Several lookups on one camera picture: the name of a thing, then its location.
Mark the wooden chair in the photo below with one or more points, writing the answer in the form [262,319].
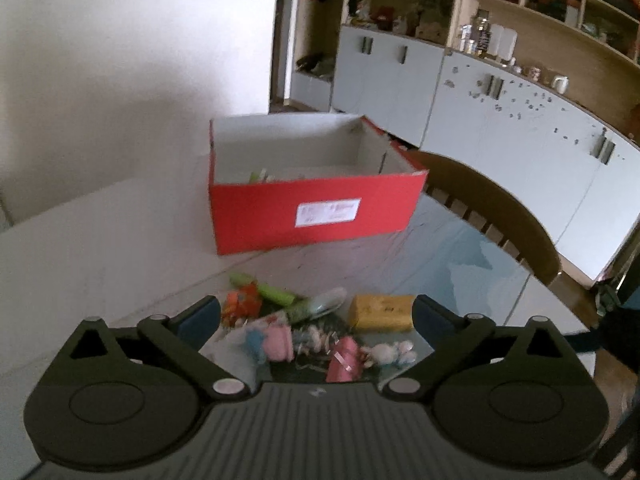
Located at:
[500,210]

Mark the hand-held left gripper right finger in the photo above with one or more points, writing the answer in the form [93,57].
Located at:
[429,316]

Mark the red cardboard box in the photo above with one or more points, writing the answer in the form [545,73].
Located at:
[260,220]

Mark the yellow box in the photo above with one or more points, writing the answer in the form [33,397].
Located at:
[380,312]

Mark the shelf figurines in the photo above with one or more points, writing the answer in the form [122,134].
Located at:
[395,17]

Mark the orange toy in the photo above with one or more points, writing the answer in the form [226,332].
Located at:
[242,305]

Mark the pink packet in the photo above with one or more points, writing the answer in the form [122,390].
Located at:
[344,362]

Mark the green cylindrical tube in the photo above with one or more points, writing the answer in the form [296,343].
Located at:
[274,292]

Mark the small green object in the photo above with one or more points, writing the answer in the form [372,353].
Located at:
[258,176]

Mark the white wooden cabinet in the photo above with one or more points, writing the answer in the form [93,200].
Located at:
[475,120]

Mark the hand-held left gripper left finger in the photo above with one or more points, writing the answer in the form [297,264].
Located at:
[200,319]

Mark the white canisters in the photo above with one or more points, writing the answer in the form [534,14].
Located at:
[503,42]

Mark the metal bottles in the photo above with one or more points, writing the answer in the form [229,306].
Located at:
[475,35]

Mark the pink plush toy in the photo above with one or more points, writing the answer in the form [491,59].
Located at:
[279,342]

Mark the white mug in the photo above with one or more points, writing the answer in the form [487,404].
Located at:
[560,84]

